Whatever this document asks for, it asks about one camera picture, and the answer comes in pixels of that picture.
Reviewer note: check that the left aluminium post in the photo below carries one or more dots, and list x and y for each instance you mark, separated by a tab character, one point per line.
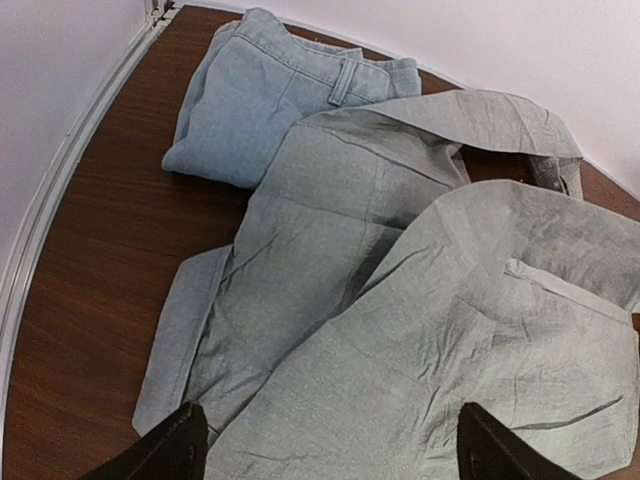
62	63

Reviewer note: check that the grey shirt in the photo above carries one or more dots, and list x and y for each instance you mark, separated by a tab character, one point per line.
372	290

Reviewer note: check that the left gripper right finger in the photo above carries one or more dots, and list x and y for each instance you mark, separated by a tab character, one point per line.
487	449

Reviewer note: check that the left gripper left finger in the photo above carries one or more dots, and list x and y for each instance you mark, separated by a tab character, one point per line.
175	449

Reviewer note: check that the light blue denim skirt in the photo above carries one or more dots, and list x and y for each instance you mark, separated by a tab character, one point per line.
255	81

